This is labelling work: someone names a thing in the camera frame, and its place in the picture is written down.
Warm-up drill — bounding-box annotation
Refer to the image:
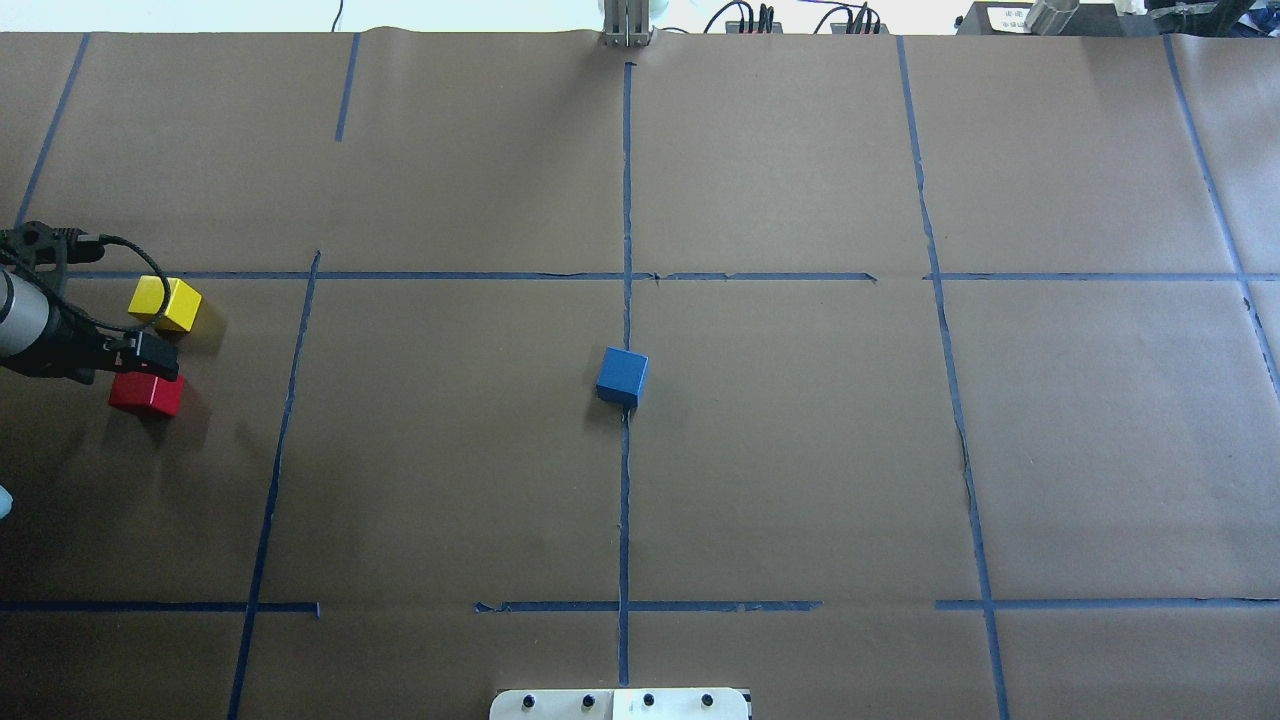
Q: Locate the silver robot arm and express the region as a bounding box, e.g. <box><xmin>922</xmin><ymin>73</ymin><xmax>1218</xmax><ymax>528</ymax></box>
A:
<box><xmin>1</xmin><ymin>270</ymin><xmax>186</xmax><ymax>418</ymax></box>

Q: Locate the blue wooden block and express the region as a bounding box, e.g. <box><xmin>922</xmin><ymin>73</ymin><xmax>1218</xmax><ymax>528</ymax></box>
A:
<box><xmin>595</xmin><ymin>346</ymin><xmax>649</xmax><ymax>410</ymax></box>

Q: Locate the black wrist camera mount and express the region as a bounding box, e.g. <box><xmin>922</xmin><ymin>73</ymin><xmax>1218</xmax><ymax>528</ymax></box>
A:
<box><xmin>1</xmin><ymin>222</ymin><xmax>106</xmax><ymax>293</ymax></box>

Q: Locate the silver metal cylinder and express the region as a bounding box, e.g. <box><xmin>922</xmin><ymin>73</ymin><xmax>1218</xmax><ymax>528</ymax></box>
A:
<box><xmin>1023</xmin><ymin>0</ymin><xmax>1082</xmax><ymax>37</ymax></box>

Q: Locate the black office chair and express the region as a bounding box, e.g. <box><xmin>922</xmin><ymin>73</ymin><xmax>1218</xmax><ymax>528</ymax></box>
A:
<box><xmin>1143</xmin><ymin>1</ymin><xmax>1279</xmax><ymax>38</ymax></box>

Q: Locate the aluminium frame post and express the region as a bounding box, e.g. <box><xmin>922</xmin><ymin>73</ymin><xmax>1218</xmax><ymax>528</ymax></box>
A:
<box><xmin>598</xmin><ymin>0</ymin><xmax>653</xmax><ymax>47</ymax></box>

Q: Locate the yellow wooden block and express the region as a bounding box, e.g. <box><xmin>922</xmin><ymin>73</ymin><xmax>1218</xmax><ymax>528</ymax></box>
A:
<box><xmin>127</xmin><ymin>275</ymin><xmax>204</xmax><ymax>333</ymax></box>

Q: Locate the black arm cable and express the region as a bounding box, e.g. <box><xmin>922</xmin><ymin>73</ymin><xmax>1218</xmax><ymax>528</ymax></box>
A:
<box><xmin>60</xmin><ymin>233</ymin><xmax>175</xmax><ymax>346</ymax></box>

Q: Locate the red wooden block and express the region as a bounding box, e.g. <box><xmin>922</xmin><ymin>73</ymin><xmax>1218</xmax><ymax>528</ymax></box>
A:
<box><xmin>108</xmin><ymin>372</ymin><xmax>186</xmax><ymax>418</ymax></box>

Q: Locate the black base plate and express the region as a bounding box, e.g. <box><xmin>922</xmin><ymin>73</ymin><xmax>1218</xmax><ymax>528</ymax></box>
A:
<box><xmin>955</xmin><ymin>1</ymin><xmax>1160</xmax><ymax>38</ymax></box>

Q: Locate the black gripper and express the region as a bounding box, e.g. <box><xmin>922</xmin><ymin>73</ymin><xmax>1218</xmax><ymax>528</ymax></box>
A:
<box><xmin>40</xmin><ymin>300</ymin><xmax>180</xmax><ymax>386</ymax></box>

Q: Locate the white camera pole with base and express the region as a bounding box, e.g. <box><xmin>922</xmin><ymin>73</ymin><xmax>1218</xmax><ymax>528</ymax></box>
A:
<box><xmin>488</xmin><ymin>687</ymin><xmax>753</xmax><ymax>719</ymax></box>

